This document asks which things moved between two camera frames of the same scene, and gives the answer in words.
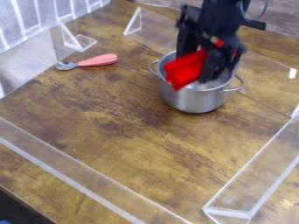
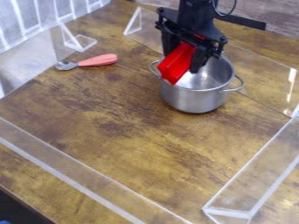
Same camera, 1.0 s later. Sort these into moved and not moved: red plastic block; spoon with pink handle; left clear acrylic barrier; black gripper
Moved: red plastic block; black gripper
Not moved: spoon with pink handle; left clear acrylic barrier
